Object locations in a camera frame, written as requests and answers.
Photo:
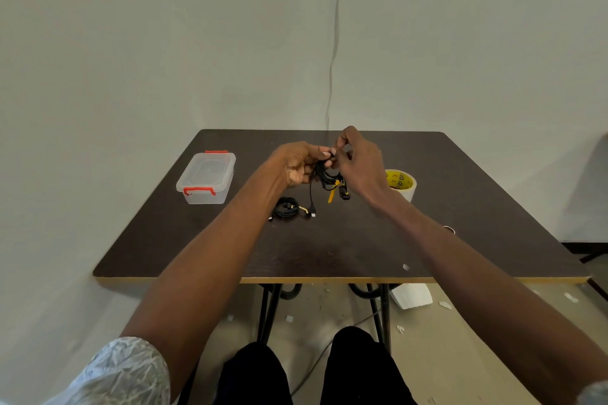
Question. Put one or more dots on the person's right hand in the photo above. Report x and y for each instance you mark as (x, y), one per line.
(365, 172)

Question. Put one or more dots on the person's left hand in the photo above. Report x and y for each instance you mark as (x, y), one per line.
(297, 160)

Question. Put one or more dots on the person's left thumb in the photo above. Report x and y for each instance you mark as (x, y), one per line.
(319, 151)

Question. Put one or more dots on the person's right fingers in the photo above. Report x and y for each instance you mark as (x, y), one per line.
(343, 146)

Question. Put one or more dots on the person's left forearm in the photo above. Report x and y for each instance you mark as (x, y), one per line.
(209, 267)

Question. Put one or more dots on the person's right forearm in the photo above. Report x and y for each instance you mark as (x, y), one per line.
(475, 286)

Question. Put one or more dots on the roll of white tape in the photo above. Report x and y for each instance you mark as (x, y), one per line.
(403, 183)

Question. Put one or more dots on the clear plastic box red clips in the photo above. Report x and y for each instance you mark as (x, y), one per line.
(206, 178)

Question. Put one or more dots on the white paper box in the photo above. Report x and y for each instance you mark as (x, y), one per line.
(411, 296)

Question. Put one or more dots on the person's right leg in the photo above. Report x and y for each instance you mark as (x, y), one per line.
(365, 366)

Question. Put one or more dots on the person's leg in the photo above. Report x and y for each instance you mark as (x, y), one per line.
(254, 376)
(365, 366)

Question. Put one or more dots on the person's left leg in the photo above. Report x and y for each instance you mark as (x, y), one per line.
(254, 376)

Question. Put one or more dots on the person's white left sleeve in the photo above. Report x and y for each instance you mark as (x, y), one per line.
(118, 374)

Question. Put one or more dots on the person's white sleeve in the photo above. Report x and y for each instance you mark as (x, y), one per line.
(118, 374)
(596, 394)

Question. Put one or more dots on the person's white right sleeve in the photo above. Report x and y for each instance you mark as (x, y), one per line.
(596, 394)

